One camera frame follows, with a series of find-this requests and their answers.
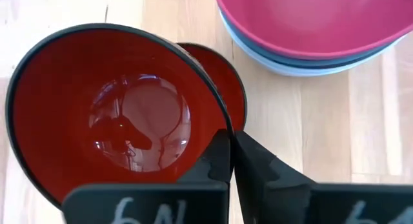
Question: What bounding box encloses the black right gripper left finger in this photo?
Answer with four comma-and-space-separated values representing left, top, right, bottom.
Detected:
62, 128, 234, 224

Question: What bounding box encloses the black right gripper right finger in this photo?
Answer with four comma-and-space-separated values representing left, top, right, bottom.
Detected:
234, 130, 413, 224

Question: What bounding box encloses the black bowl with red interior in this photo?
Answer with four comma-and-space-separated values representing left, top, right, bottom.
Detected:
5, 23, 235, 209
176, 42, 248, 133

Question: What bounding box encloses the blue bowl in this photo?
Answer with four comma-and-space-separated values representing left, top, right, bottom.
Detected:
219, 9, 399, 70

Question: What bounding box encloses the pink bowl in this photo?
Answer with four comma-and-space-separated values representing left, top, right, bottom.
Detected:
212, 0, 413, 60

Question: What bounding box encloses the white bowl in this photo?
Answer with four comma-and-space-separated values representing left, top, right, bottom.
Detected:
221, 14, 406, 77

